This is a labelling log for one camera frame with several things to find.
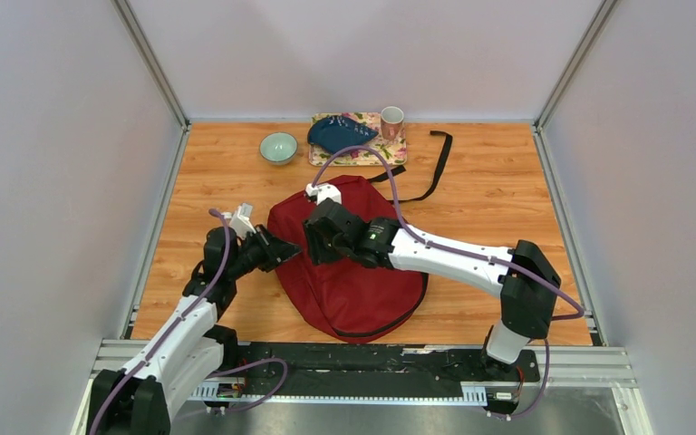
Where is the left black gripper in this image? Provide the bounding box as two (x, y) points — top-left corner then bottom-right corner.
(227, 225), (303, 281)

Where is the red backpack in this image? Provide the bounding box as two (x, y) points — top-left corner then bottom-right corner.
(267, 191), (429, 343)

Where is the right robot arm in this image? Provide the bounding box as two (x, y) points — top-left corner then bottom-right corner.
(303, 199), (560, 380)

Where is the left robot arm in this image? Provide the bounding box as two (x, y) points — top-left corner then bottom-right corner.
(85, 225), (301, 434)

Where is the dark blue leaf plate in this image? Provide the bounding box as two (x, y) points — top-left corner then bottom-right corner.
(306, 115), (379, 154)

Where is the light green bowl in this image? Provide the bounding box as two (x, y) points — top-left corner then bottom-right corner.
(259, 132), (298, 165)

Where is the pink mug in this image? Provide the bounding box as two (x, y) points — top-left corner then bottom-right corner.
(380, 106), (405, 140)

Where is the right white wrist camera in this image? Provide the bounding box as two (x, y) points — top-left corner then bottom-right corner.
(304, 183), (342, 205)

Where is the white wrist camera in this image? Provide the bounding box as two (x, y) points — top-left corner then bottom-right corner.
(221, 203), (256, 239)
(304, 183), (342, 205)

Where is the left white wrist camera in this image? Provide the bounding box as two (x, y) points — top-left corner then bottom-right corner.
(221, 203), (256, 239)

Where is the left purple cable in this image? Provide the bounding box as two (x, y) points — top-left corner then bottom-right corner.
(86, 208), (289, 435)

